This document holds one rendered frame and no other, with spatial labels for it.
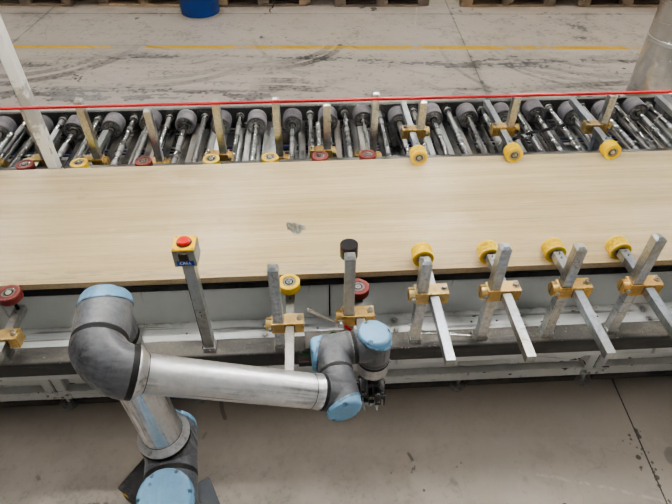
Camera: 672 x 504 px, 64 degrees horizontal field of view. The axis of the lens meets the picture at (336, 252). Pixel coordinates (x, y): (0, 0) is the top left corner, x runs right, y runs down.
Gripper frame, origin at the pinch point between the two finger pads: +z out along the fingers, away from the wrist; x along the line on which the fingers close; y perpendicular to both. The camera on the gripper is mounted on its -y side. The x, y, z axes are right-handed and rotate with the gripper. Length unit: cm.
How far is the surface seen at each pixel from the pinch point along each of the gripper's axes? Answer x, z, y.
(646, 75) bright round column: 273, 50, -332
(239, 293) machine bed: -45, 5, -53
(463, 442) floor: 50, 83, -27
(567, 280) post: 70, -18, -31
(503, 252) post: 45, -32, -31
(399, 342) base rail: 15.2, 12.6, -31.7
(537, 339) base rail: 67, 13, -30
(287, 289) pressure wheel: -25.5, -7.8, -41.8
